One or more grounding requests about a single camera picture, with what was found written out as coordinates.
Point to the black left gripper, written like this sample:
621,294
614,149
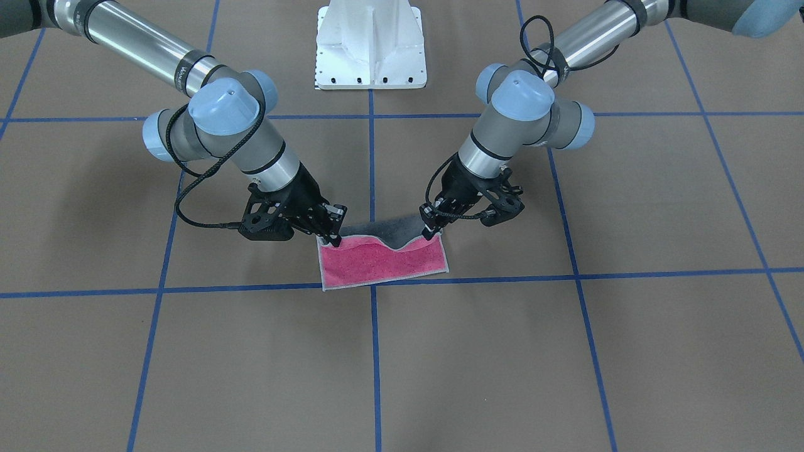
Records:
466,184

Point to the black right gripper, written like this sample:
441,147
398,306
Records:
306,192

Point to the pink towel with grey back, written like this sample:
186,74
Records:
377,252

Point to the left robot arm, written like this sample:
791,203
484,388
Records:
521,108

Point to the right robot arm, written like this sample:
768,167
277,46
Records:
223,122

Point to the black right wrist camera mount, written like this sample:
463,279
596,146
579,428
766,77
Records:
263,218

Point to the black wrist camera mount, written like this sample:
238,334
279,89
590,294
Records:
263,218
505,198

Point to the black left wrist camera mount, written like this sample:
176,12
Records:
505,198

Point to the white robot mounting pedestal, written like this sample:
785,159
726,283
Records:
370,45

